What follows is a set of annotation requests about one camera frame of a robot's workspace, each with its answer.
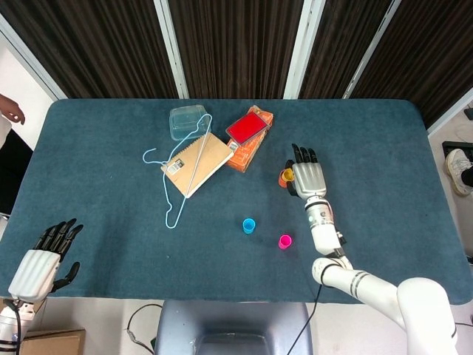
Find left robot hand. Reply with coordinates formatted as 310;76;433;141
7;217;84;301

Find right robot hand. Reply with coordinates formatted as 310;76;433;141
284;143;328;201

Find orange cardboard box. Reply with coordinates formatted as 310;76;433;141
225;105;275;174

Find brown cardboard box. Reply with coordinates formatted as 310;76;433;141
18;328;86;355

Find red pad in clear case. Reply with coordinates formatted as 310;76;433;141
225;112;270;146

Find kraft spiral notebook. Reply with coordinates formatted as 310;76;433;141
160;132;235;200

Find teal table cloth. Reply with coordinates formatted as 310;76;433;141
0;98;469;305

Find dark pleated screen panel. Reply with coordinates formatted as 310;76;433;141
0;0;178;99
168;0;306;100
299;0;374;99
350;0;473;129

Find clear plastic container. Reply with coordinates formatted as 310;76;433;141
169;104;214;142

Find white sneaker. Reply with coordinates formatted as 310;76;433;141
444;148;473;197

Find bystander in white shirt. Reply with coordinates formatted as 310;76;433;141
0;93;34;217

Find grey robot torso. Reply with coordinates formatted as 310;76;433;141
154;300;313;355

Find thin floor cable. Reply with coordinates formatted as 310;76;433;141
126;302;164;348

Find light blue wire hanger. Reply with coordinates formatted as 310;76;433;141
142;113;214;229

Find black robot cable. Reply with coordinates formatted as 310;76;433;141
286;264;330;355

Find white screen frame post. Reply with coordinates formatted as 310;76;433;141
342;0;381;99
283;0;326;99
153;0;190;99
0;14;67;101

